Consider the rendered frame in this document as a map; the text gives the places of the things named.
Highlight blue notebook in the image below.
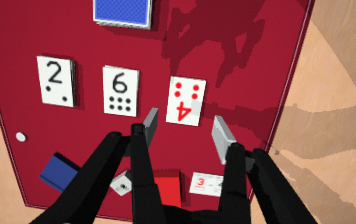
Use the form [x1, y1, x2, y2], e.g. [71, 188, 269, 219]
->
[39, 152, 81, 193]

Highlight blue-backed playing card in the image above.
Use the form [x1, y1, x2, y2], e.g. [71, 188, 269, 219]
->
[93, 0, 151, 27]

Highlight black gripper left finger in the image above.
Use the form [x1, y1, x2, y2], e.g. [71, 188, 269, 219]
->
[29, 107, 167, 224]

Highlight red flat box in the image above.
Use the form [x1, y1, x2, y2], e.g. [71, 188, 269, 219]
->
[153, 171, 181, 208]

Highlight small white disc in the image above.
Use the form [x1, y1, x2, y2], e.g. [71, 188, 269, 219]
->
[16, 132, 26, 141]

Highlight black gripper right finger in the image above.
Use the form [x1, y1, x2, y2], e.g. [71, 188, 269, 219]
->
[211, 115, 318, 224]

